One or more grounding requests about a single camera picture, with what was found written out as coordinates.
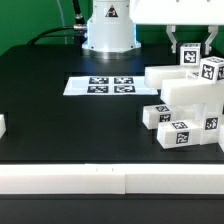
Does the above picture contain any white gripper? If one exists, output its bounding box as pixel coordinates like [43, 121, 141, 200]
[130, 0, 224, 55]

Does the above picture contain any small white tagged cube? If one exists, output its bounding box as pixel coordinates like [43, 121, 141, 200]
[180, 43, 201, 66]

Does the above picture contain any white chair back part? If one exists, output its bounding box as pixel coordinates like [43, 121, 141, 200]
[144, 65, 224, 105]

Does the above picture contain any white tagged cube edge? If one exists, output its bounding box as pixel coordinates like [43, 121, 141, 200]
[199, 56, 224, 84]

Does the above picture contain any white chair seat part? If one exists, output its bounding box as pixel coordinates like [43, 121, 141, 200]
[183, 103, 223, 145]

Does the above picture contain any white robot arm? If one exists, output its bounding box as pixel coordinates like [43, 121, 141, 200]
[83, 0, 224, 57]

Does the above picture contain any white block right edge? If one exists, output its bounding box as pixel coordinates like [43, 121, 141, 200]
[218, 129, 224, 152]

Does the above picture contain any white block edge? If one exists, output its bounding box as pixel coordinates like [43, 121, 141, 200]
[0, 114, 6, 139]
[218, 129, 224, 152]

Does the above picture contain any white block left edge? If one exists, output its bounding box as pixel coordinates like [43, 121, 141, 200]
[0, 114, 6, 139]

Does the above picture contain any black cable on base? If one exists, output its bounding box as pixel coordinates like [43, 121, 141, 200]
[27, 0, 88, 46]

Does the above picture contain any white front rail wall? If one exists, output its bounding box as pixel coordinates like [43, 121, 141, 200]
[0, 164, 224, 194]

